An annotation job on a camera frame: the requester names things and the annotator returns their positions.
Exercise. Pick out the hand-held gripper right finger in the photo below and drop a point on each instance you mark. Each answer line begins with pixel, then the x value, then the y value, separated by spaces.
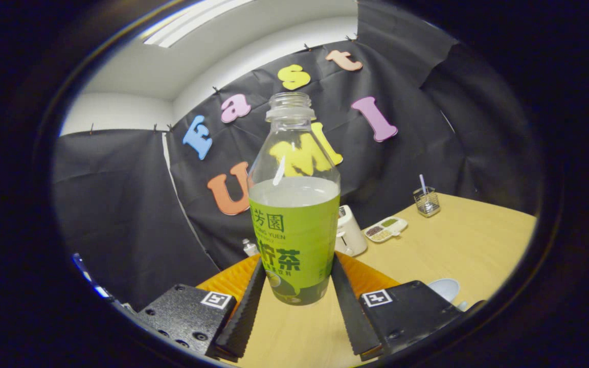
pixel 350 317

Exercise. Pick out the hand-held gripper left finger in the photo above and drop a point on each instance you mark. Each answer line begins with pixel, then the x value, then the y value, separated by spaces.
pixel 246 317

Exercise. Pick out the light blue cup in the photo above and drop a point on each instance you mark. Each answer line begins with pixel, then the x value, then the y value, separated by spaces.
pixel 445 289

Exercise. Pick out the green label juice bottle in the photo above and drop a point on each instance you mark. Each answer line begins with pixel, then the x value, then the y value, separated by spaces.
pixel 294 230

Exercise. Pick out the small white green bottle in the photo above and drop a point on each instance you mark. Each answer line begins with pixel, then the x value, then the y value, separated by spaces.
pixel 250 249

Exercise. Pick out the white toaster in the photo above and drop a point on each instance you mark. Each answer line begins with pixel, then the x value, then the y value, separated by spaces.
pixel 350 235

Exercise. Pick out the white divided snack tray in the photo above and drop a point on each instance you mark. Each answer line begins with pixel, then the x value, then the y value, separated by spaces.
pixel 385 229

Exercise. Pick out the wooden table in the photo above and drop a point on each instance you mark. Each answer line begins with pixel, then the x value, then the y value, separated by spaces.
pixel 453 245

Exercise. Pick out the white straw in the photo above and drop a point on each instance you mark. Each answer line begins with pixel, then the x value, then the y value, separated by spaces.
pixel 423 184

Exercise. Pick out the ceiling light panel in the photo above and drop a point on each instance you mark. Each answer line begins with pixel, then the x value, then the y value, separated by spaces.
pixel 187 25

